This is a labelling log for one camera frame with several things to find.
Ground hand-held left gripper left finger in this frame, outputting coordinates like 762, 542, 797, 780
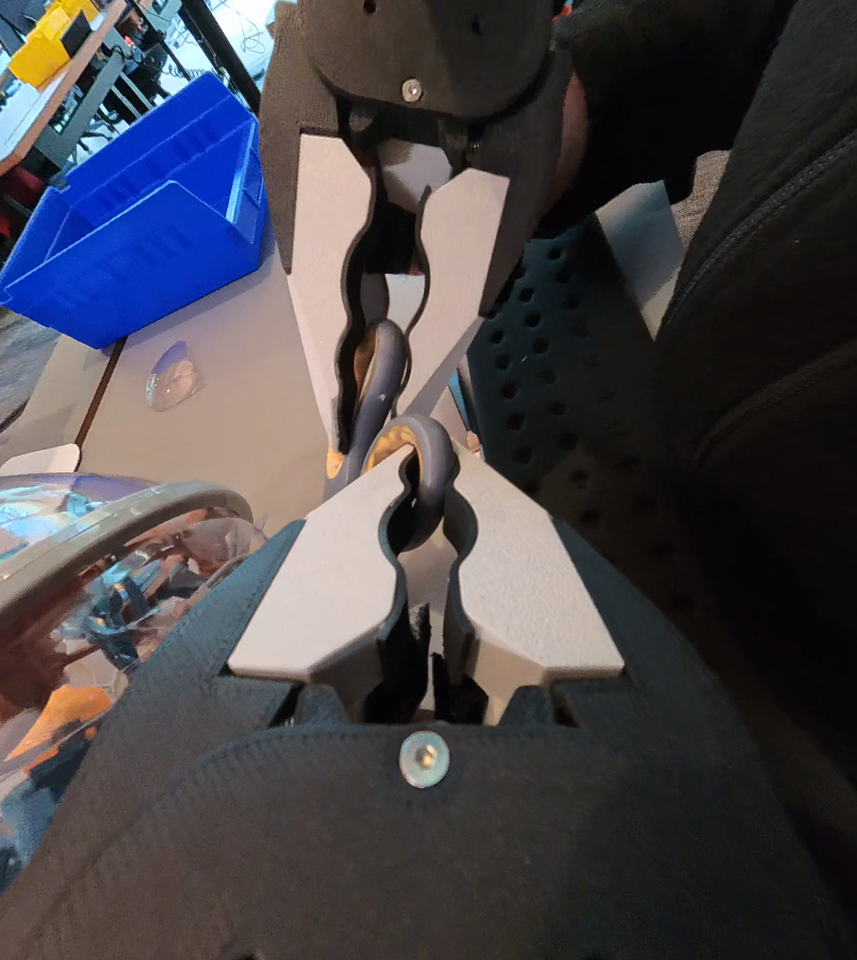
229, 450, 424, 706

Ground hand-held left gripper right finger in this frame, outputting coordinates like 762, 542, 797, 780
448, 447, 622, 706

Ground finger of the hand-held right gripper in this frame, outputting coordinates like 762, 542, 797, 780
381, 147, 524, 439
285, 126, 388, 459

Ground yellow-handled scissors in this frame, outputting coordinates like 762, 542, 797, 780
322, 317, 469, 553

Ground clear maze ball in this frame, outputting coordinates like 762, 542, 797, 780
0, 474, 274, 909

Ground person's right forearm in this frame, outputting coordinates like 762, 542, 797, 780
553, 0, 797, 226

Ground person's right hand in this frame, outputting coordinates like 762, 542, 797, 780
549, 68, 595, 204

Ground black perforated pad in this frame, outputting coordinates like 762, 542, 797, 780
465, 222, 688, 504

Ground blue storage bin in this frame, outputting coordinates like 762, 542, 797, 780
0, 71, 274, 351

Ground small clear dome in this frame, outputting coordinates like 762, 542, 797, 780
142, 339, 206, 415

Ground person's black clothing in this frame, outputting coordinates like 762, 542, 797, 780
631, 0, 857, 856

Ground wooden office desk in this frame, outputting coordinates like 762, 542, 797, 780
0, 0, 137, 219

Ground yellow bin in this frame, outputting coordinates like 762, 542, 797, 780
7, 0, 104, 90

